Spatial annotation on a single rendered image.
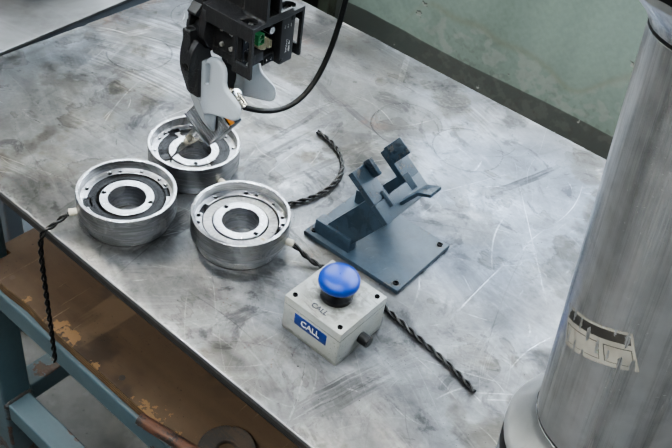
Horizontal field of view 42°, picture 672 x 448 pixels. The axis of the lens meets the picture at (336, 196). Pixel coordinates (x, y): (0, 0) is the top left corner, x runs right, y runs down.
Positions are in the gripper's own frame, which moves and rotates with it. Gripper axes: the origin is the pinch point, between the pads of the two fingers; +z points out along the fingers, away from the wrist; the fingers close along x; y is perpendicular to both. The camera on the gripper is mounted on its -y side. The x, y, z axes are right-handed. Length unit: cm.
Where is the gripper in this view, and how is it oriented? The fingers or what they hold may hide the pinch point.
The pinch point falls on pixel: (217, 110)
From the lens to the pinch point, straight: 89.8
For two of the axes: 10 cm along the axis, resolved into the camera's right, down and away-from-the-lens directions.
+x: 6.3, -4.4, 6.4
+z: -1.2, 7.6, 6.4
